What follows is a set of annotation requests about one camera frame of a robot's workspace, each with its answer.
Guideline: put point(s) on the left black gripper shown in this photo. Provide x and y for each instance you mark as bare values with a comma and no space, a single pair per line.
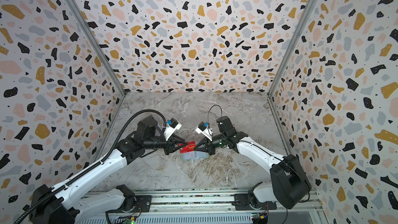
173,143

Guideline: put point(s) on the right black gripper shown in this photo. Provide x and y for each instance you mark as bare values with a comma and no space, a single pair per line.
210,145

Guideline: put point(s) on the red card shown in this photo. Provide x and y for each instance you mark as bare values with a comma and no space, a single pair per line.
188,148

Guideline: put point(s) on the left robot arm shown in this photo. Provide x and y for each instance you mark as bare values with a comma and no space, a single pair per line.
64,203

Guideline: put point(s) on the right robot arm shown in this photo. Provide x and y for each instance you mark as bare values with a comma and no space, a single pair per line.
289,183

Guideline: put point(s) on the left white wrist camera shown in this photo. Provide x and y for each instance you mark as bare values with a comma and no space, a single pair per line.
172,125

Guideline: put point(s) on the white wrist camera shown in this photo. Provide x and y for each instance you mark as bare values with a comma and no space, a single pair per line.
172,125
204,129

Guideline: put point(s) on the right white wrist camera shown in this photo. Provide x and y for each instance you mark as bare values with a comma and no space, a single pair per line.
204,129

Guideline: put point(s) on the aluminium front rail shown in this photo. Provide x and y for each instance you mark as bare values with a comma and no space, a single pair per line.
165,202

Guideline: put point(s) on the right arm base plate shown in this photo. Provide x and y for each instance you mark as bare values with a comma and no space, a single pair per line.
246,202

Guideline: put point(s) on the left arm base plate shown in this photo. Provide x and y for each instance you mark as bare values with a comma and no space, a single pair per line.
134,205

